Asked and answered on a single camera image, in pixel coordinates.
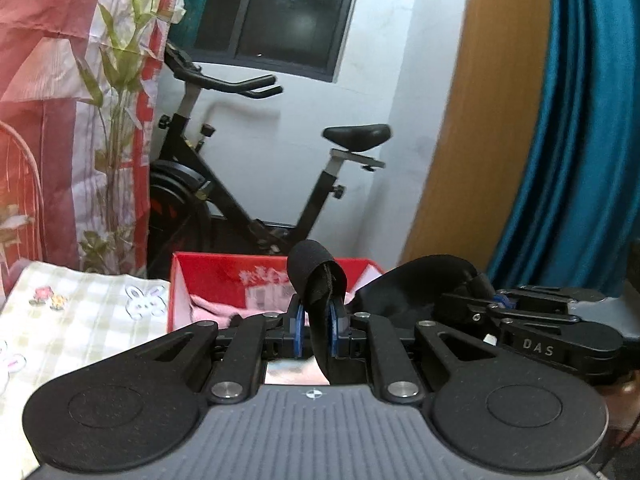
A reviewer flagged pink knitted cloth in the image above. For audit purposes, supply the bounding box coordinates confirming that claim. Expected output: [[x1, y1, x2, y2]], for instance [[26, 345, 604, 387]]
[[189, 292, 293, 331]]

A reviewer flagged black fabric wrap band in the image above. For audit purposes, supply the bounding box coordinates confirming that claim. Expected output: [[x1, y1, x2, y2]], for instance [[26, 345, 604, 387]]
[[289, 240, 496, 386]]

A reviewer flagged red strawberry print box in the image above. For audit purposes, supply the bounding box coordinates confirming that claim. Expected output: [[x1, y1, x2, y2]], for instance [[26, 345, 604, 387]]
[[167, 252, 386, 333]]

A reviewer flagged checked bunny print tablecloth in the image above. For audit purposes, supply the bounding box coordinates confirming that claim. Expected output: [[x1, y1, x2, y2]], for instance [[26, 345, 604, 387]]
[[0, 257, 173, 480]]

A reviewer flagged blue curtain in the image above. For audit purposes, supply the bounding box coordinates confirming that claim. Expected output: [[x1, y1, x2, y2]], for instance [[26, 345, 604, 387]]
[[487, 0, 640, 301]]

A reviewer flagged black exercise bike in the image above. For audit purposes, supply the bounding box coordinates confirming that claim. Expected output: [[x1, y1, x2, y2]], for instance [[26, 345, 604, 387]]
[[147, 42, 392, 278]]

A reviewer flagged teal window curtain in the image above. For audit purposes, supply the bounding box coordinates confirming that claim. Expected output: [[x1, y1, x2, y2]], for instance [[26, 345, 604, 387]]
[[167, 0, 221, 56]]

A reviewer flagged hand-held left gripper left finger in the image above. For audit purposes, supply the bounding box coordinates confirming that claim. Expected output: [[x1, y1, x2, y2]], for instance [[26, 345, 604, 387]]
[[150, 295, 306, 403]]

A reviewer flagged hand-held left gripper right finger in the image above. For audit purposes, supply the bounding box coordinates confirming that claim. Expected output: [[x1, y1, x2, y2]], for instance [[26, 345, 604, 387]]
[[327, 300, 496, 403]]

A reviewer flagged dark framed window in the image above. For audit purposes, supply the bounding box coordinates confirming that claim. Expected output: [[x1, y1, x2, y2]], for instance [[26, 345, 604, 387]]
[[187, 0, 366, 83]]

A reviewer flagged wooden door panel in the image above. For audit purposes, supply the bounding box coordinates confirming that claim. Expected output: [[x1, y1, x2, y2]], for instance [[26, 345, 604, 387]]
[[400, 0, 556, 273]]

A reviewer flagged pink printed backdrop cloth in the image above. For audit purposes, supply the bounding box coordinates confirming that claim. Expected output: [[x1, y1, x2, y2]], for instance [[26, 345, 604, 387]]
[[0, 0, 188, 281]]

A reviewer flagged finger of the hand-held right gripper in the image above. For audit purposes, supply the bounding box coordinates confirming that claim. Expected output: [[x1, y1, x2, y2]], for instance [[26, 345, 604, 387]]
[[440, 292, 571, 328], [495, 285, 603, 306]]

